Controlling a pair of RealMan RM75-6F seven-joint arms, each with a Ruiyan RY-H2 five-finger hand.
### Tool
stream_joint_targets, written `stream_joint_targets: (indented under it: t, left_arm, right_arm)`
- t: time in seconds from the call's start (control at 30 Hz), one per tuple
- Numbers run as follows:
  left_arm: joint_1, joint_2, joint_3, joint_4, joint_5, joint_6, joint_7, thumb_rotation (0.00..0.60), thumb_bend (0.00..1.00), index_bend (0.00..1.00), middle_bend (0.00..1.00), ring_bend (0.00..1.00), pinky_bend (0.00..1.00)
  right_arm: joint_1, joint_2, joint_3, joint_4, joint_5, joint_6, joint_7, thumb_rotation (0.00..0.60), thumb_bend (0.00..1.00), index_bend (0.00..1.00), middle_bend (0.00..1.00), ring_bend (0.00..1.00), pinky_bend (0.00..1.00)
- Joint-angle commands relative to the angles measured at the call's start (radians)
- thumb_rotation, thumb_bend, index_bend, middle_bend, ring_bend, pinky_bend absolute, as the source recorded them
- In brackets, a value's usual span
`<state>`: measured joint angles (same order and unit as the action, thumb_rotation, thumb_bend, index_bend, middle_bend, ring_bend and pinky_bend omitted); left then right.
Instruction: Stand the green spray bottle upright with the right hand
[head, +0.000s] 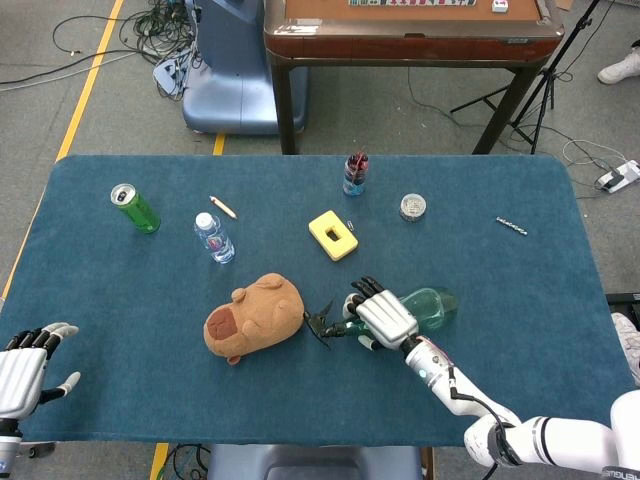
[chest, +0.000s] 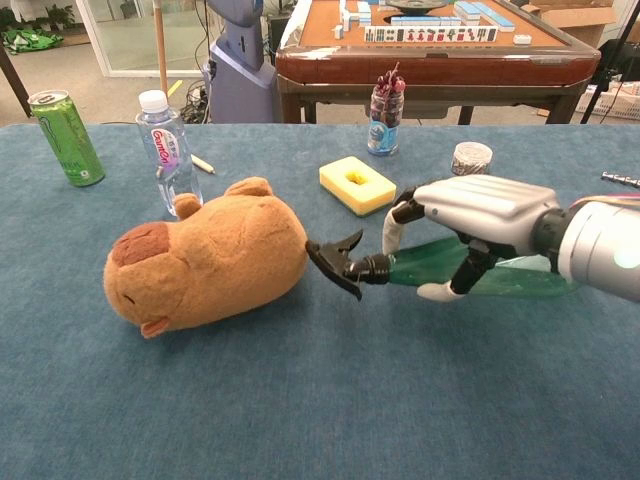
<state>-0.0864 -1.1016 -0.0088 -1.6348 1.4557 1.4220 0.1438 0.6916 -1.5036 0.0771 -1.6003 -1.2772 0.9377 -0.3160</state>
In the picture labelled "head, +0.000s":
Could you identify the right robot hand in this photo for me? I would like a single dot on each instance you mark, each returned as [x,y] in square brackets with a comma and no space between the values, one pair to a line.
[387,317]

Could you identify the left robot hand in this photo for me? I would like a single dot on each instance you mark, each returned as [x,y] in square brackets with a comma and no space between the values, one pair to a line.
[20,380]

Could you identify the clear green plastic bottle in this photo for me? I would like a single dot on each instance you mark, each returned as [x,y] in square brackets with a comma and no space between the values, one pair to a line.
[430,305]

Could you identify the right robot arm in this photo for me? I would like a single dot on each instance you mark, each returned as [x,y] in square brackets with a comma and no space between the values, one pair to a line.
[450,385]

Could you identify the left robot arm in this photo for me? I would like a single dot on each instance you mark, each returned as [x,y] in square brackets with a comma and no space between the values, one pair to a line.
[7,450]

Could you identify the clear plastic water bottle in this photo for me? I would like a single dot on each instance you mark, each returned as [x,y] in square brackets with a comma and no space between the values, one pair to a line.
[215,242]

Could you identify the yellow sponge with hole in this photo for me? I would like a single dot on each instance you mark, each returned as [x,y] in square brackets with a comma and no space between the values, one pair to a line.
[345,245]

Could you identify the blue table cloth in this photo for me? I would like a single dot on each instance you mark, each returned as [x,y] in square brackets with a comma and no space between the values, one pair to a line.
[450,260]

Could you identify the small metal paper clip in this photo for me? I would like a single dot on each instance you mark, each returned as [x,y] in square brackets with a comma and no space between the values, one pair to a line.
[350,224]

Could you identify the round metal tin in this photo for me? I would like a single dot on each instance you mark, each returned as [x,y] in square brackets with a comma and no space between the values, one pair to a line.
[413,207]

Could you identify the brown capybara plush toy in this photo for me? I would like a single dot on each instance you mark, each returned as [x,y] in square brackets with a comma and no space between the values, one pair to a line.
[260,320]

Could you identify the small jar with red sticks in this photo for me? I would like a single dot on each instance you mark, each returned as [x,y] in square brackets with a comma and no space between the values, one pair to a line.
[355,181]

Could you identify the blue-grey robot torso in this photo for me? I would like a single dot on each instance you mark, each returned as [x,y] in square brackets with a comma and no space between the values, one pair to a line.
[310,462]

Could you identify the green drink can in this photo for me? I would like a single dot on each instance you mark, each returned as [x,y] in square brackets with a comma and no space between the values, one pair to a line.
[140,212]

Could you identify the white patterned shoe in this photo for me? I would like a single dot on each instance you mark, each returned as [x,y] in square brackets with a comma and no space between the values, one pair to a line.
[631,345]

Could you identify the brown mahjong table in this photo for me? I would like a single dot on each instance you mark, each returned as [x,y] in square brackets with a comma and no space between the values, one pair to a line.
[400,46]

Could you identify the white power strip black plug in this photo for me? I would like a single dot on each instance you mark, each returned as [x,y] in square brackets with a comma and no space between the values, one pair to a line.
[622,176]

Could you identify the face-up mahjong tile row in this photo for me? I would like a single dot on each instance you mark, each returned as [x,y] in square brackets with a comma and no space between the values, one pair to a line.
[410,2]

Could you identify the grey power strip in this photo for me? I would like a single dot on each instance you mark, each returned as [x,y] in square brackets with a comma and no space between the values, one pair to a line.
[167,75]

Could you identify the black tripod stand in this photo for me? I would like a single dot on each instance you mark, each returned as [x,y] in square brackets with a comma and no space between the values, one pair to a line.
[569,42]

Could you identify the single white mahjong tile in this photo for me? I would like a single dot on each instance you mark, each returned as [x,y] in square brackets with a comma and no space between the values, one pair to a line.
[500,6]

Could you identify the white sneaker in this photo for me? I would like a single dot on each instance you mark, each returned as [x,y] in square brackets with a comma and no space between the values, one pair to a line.
[622,67]

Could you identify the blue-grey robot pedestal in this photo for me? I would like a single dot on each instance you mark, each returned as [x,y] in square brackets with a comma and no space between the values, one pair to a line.
[235,90]

